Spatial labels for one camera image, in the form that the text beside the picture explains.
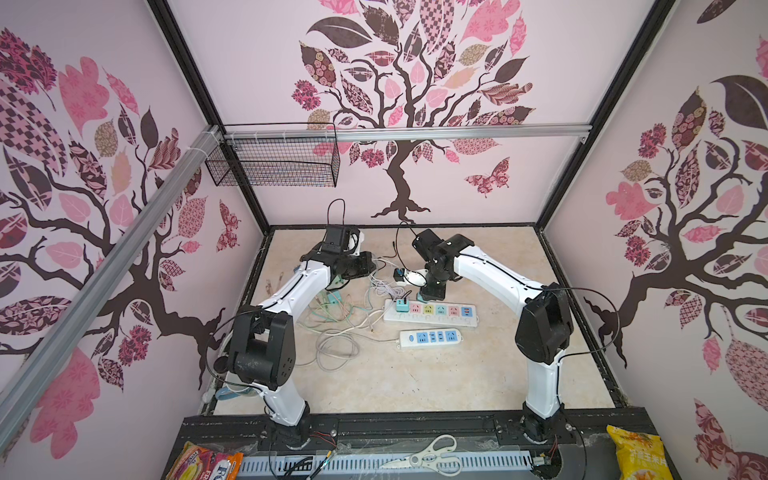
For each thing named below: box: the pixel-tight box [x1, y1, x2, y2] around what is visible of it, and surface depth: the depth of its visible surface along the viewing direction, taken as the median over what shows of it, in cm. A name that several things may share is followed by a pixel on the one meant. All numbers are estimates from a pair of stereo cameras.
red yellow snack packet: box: [166, 441, 244, 480], surface depth 69 cm
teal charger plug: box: [395, 299, 410, 313], surface depth 92 cm
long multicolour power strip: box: [384, 300, 480, 328], surface depth 94 cm
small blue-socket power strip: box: [396, 329, 463, 348], surface depth 89 cm
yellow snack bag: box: [606, 425, 674, 480], surface depth 68 cm
